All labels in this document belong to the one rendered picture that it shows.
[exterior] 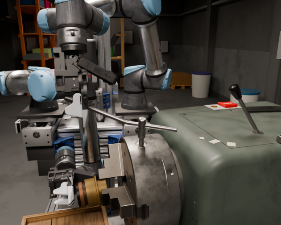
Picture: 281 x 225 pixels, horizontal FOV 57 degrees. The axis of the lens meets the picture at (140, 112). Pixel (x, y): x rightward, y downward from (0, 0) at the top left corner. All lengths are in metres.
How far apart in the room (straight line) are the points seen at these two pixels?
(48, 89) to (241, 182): 0.68
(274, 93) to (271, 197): 4.16
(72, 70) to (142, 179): 0.34
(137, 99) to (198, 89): 5.80
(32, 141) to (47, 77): 0.48
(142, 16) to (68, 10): 0.49
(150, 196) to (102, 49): 1.03
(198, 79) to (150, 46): 5.91
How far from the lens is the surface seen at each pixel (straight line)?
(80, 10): 0.72
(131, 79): 1.39
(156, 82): 1.33
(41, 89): 0.98
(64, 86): 0.68
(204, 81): 7.11
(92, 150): 1.12
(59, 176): 0.90
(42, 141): 1.36
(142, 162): 0.73
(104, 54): 1.57
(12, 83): 1.32
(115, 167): 0.84
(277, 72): 4.87
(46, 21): 0.88
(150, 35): 1.20
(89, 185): 0.82
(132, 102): 1.40
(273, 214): 0.87
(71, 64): 0.71
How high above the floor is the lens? 1.53
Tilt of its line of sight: 16 degrees down
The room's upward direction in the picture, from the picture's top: straight up
